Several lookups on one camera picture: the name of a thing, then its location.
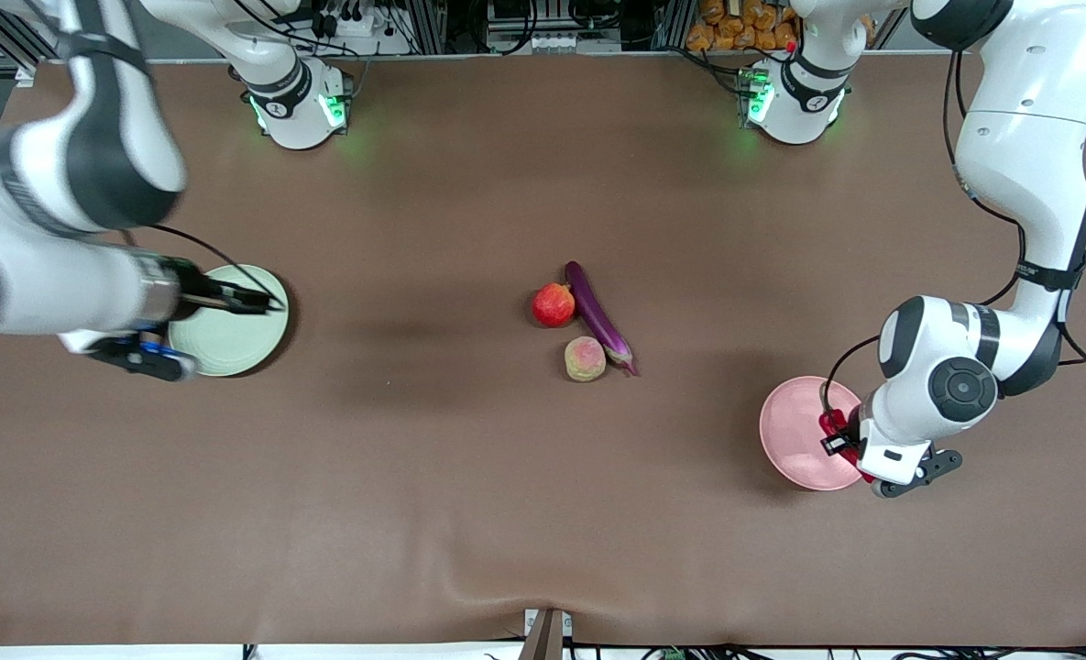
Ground red chili pepper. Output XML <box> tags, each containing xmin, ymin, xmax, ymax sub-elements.
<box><xmin>817</xmin><ymin>408</ymin><xmax>875</xmax><ymax>484</ymax></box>

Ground pink yellow peach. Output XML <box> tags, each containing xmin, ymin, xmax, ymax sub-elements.
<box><xmin>564</xmin><ymin>335</ymin><xmax>608</xmax><ymax>383</ymax></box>

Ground purple eggplant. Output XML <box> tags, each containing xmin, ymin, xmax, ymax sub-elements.
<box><xmin>565</xmin><ymin>260</ymin><xmax>641</xmax><ymax>378</ymax></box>

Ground red pomegranate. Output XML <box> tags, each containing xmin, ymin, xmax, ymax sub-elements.
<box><xmin>531</xmin><ymin>282</ymin><xmax>577</xmax><ymax>329</ymax></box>

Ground light green plate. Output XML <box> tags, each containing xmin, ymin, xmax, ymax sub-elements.
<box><xmin>169</xmin><ymin>264</ymin><xmax>291</xmax><ymax>378</ymax></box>

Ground pink plate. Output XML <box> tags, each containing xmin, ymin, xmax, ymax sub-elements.
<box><xmin>759</xmin><ymin>376</ymin><xmax>873</xmax><ymax>492</ymax></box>

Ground white power strip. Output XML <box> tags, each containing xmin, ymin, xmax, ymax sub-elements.
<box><xmin>309</xmin><ymin>0</ymin><xmax>383</xmax><ymax>38</ymax></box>

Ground brown table cover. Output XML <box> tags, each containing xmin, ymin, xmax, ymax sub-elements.
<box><xmin>0</xmin><ymin>50</ymin><xmax>1086</xmax><ymax>647</ymax></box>

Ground grey electronics box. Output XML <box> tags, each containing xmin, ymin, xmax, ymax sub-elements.
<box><xmin>486</xmin><ymin>0</ymin><xmax>603</xmax><ymax>53</ymax></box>

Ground pile of orange items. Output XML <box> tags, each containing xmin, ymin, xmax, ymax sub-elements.
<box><xmin>686</xmin><ymin>0</ymin><xmax>805</xmax><ymax>53</ymax></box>

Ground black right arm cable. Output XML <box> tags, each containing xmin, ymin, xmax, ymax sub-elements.
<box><xmin>121</xmin><ymin>223</ymin><xmax>285</xmax><ymax>308</ymax></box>

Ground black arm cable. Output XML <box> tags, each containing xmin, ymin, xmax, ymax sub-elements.
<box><xmin>820</xmin><ymin>50</ymin><xmax>1086</xmax><ymax>418</ymax></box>
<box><xmin>121</xmin><ymin>223</ymin><xmax>285</xmax><ymax>308</ymax></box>

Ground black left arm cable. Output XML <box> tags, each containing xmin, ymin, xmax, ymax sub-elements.
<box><xmin>820</xmin><ymin>50</ymin><xmax>1086</xmax><ymax>418</ymax></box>

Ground aluminium frame post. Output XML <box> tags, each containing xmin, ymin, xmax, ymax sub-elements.
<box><xmin>0</xmin><ymin>0</ymin><xmax>49</xmax><ymax>88</ymax></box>

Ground grey metal table bracket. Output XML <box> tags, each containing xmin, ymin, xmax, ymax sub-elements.
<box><xmin>517</xmin><ymin>607</ymin><xmax>575</xmax><ymax>660</ymax></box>

